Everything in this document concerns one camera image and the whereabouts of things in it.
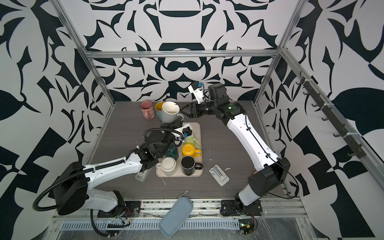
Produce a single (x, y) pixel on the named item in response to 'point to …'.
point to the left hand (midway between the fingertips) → (175, 114)
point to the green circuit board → (246, 226)
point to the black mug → (188, 165)
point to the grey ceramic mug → (169, 111)
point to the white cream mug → (168, 164)
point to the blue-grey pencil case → (176, 216)
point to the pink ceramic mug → (146, 106)
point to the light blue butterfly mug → (158, 108)
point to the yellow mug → (188, 149)
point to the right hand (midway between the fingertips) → (184, 107)
